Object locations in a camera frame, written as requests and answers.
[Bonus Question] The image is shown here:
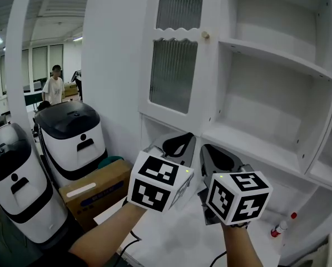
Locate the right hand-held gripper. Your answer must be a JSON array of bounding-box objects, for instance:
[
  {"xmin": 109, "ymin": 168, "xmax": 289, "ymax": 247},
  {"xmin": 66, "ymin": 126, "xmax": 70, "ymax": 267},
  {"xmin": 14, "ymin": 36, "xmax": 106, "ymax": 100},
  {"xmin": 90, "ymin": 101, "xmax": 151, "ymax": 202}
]
[{"xmin": 197, "ymin": 144, "xmax": 274, "ymax": 226}]

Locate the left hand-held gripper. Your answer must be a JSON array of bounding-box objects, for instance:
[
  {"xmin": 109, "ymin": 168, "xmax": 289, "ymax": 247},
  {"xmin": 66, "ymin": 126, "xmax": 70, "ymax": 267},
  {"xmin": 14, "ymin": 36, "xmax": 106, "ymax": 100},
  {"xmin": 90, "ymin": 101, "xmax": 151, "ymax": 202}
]
[{"xmin": 126, "ymin": 132, "xmax": 197, "ymax": 214}]

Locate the white cabinet door ribbed glass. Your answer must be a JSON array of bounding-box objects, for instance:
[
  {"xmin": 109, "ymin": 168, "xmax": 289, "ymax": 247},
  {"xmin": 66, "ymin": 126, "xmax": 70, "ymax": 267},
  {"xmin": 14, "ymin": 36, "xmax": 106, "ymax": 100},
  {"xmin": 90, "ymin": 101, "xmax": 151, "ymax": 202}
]
[{"xmin": 137, "ymin": 0, "xmax": 221, "ymax": 137}]

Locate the person's right forearm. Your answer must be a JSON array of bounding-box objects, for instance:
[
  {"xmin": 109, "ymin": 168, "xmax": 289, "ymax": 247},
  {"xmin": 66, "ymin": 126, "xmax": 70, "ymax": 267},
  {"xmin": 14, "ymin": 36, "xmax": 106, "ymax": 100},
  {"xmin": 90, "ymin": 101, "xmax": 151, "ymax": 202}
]
[{"xmin": 222, "ymin": 221, "xmax": 281, "ymax": 267}]

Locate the person's left forearm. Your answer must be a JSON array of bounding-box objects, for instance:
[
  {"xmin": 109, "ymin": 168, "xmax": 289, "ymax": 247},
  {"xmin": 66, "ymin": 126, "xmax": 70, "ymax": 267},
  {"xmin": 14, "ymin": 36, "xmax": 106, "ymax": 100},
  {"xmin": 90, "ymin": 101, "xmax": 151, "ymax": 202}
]
[{"xmin": 67, "ymin": 197, "xmax": 147, "ymax": 267}]

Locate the white shelf cabinet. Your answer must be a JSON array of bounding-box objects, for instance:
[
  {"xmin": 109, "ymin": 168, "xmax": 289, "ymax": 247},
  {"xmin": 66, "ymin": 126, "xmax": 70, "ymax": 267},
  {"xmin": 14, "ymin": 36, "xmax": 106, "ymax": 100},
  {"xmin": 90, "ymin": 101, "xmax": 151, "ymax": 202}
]
[{"xmin": 93, "ymin": 0, "xmax": 332, "ymax": 267}]

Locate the dark green round bin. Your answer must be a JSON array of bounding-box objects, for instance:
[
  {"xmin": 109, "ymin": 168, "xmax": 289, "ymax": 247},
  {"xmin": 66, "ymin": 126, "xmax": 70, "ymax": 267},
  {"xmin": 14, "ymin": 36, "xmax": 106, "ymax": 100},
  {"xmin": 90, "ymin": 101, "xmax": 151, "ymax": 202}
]
[{"xmin": 97, "ymin": 155, "xmax": 125, "ymax": 170}]

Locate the white bottle with red cap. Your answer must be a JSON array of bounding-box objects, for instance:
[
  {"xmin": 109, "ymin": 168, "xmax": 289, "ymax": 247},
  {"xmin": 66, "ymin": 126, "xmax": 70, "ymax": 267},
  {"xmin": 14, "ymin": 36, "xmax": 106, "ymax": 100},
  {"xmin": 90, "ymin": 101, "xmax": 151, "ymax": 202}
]
[{"xmin": 270, "ymin": 211, "xmax": 298, "ymax": 238}]

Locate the cardboard box with white label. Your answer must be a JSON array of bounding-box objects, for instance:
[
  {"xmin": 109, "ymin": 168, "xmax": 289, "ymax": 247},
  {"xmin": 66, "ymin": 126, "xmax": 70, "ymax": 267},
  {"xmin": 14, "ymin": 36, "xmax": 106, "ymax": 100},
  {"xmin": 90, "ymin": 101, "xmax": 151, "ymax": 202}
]
[{"xmin": 58, "ymin": 159, "xmax": 133, "ymax": 233}]

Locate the white black delivery robot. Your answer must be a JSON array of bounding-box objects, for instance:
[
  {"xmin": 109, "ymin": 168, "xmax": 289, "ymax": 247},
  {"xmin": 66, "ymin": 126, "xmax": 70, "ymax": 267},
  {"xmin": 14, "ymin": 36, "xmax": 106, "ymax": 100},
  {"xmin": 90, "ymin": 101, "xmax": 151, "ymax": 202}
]
[
  {"xmin": 0, "ymin": 122, "xmax": 70, "ymax": 245},
  {"xmin": 33, "ymin": 101, "xmax": 108, "ymax": 189}
]

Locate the brown cardboard box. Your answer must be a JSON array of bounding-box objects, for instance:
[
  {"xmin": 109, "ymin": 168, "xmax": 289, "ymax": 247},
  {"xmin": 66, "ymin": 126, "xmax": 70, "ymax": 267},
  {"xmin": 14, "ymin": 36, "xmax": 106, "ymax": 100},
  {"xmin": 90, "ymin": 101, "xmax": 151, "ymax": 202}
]
[{"xmin": 64, "ymin": 82, "xmax": 79, "ymax": 98}]

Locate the black stand with screen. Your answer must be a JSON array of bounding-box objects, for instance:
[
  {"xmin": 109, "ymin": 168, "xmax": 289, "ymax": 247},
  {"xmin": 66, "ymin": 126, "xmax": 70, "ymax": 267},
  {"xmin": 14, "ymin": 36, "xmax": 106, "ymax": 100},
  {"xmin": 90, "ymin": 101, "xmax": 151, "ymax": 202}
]
[{"xmin": 70, "ymin": 69, "xmax": 83, "ymax": 102}]

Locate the dark green counter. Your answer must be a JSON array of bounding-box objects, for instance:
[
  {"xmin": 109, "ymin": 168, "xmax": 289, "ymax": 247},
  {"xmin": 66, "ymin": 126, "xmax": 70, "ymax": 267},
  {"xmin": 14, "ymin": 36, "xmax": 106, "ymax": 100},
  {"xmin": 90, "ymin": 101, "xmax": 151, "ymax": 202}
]
[{"xmin": 23, "ymin": 92, "xmax": 44, "ymax": 113}]

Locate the person's black sleeve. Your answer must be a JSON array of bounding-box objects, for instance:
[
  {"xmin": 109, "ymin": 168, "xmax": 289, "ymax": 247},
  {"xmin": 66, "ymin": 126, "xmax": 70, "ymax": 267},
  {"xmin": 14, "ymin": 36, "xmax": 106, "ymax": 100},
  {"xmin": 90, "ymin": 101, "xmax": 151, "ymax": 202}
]
[{"xmin": 34, "ymin": 248, "xmax": 88, "ymax": 267}]

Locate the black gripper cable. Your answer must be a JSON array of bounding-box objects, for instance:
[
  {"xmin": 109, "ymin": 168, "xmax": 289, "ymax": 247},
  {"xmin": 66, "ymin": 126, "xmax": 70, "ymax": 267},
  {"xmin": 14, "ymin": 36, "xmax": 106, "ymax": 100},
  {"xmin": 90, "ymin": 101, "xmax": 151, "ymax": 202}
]
[
  {"xmin": 209, "ymin": 250, "xmax": 227, "ymax": 267},
  {"xmin": 117, "ymin": 230, "xmax": 142, "ymax": 264}
]

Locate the window wall with blinds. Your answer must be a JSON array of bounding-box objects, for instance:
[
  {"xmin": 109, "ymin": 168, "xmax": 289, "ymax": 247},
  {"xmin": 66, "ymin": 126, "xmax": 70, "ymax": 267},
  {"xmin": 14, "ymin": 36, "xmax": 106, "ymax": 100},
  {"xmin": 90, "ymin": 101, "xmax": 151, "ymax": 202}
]
[{"xmin": 0, "ymin": 43, "xmax": 64, "ymax": 94}]

